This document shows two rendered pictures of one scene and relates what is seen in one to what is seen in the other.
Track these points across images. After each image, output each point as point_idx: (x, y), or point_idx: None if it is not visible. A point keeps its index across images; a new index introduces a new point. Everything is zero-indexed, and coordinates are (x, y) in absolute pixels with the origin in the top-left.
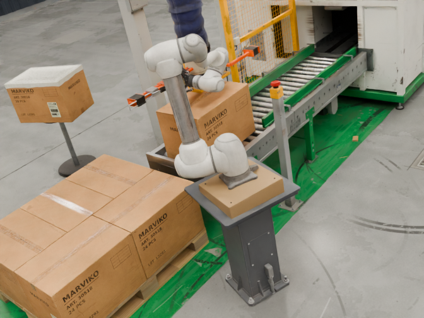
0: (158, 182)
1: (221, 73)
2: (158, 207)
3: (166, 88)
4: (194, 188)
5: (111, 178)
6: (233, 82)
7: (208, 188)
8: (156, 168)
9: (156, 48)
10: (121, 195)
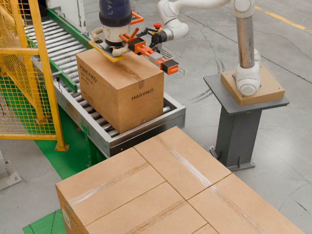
0: (159, 146)
1: None
2: (202, 151)
3: (248, 23)
4: (232, 107)
5: (124, 179)
6: None
7: (250, 95)
8: (119, 149)
9: None
10: (164, 174)
